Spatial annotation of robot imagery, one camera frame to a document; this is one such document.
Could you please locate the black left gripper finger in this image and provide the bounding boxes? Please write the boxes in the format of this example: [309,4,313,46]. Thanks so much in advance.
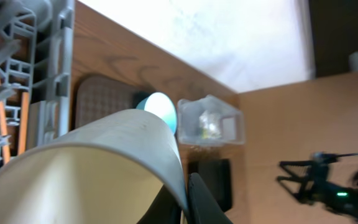
[188,173,232,224]

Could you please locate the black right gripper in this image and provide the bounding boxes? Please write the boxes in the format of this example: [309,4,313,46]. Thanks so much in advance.
[276,152,358,215]

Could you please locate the cream white cup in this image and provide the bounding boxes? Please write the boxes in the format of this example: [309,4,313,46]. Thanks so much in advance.
[0,109,190,223]

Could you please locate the white napkin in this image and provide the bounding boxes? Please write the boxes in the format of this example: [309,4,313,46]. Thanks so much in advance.
[199,111,221,139]

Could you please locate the grey dishwasher rack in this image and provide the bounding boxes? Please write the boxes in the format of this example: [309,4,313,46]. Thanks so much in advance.
[0,0,75,168]

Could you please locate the black tray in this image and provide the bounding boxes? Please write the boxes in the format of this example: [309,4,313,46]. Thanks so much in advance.
[188,159,232,212]

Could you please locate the clear plastic bin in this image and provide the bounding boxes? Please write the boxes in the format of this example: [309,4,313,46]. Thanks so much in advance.
[177,95,246,147]

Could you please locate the light blue bowl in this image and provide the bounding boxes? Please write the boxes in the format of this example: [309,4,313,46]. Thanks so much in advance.
[136,92,178,134]

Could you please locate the dark brown serving tray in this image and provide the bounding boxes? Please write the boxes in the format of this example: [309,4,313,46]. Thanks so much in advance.
[74,75,151,128]

